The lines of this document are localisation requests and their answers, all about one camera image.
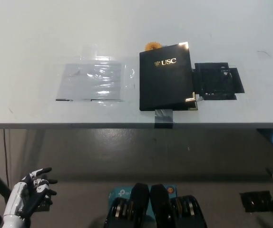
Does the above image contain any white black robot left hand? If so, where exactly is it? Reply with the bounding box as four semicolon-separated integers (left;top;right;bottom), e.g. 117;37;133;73
3;167;58;219

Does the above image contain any black USC diary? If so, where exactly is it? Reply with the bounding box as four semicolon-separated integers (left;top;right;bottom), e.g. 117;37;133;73
138;41;198;112

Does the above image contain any robot right black body block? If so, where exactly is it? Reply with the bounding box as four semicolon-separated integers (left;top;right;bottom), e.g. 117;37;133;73
149;183;207;228

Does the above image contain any black tape patch on desk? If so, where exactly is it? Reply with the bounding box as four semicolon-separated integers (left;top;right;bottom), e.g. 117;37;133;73
191;61;245;101

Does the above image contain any large black floor tape patch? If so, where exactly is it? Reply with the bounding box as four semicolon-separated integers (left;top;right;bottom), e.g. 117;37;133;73
239;190;273;212

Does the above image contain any clear plastic covered sheet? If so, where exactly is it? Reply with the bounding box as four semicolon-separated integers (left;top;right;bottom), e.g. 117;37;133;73
55;56;137;103

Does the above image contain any thin black cable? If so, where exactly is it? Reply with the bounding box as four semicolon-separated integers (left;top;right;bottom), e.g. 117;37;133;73
2;129;10;189

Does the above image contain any grey duct tape strip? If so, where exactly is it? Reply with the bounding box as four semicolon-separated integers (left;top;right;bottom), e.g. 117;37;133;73
155;109;175;129

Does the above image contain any orange spiky ring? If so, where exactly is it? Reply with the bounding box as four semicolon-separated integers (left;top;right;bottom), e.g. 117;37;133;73
144;41;161;51

